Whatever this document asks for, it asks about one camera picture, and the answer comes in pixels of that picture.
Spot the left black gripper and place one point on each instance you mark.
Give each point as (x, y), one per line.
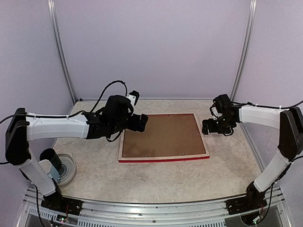
(134, 126)

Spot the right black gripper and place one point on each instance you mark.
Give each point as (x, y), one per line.
(211, 128)

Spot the brown backing board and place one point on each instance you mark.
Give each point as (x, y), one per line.
(163, 134)

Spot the red wooden picture frame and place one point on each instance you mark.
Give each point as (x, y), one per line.
(163, 158)

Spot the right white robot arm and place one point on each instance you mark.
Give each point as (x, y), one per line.
(289, 122)

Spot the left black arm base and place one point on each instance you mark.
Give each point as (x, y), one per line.
(62, 204)

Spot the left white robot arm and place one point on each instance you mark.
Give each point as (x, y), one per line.
(26, 127)

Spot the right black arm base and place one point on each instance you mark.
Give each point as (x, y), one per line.
(252, 200)

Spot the clear tape roll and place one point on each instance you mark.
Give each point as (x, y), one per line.
(67, 171)

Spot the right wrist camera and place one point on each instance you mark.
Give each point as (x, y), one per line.
(214, 112)

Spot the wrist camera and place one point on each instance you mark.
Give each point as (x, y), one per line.
(214, 112)
(133, 97)

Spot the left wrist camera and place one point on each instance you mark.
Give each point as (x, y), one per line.
(133, 97)

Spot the front aluminium rail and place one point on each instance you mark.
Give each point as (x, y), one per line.
(209, 213)

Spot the right aluminium post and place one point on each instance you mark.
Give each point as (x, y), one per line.
(245, 48)

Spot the aluminium post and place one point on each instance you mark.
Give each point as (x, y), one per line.
(60, 50)
(245, 48)

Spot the left aluminium post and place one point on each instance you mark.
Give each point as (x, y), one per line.
(60, 50)

